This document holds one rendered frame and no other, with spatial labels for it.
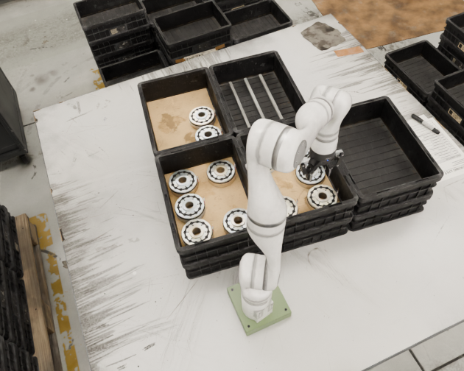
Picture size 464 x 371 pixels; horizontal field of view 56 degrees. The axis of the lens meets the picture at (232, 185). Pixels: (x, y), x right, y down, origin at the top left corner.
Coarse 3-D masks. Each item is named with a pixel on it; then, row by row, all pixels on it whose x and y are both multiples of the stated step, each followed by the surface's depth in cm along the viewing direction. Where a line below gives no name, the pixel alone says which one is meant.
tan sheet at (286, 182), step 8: (296, 168) 159; (280, 176) 157; (288, 176) 157; (280, 184) 155; (288, 184) 155; (296, 184) 155; (328, 184) 154; (288, 192) 153; (296, 192) 153; (304, 192) 153; (296, 200) 151; (304, 200) 151; (304, 208) 149
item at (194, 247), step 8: (232, 136) 157; (200, 144) 155; (208, 144) 155; (168, 152) 154; (176, 152) 154; (240, 152) 152; (240, 160) 150; (160, 168) 150; (160, 176) 148; (168, 200) 142; (168, 208) 141; (168, 216) 139; (176, 232) 135; (240, 232) 135; (176, 240) 134; (208, 240) 133; (216, 240) 133; (224, 240) 133; (232, 240) 135; (176, 248) 132; (184, 248) 132; (192, 248) 132; (200, 248) 133
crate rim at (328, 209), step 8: (240, 136) 157; (240, 144) 154; (344, 176) 145; (352, 192) 140; (352, 200) 138; (320, 208) 137; (328, 208) 137; (336, 208) 138; (288, 216) 136; (296, 216) 136; (304, 216) 136; (312, 216) 137; (288, 224) 137
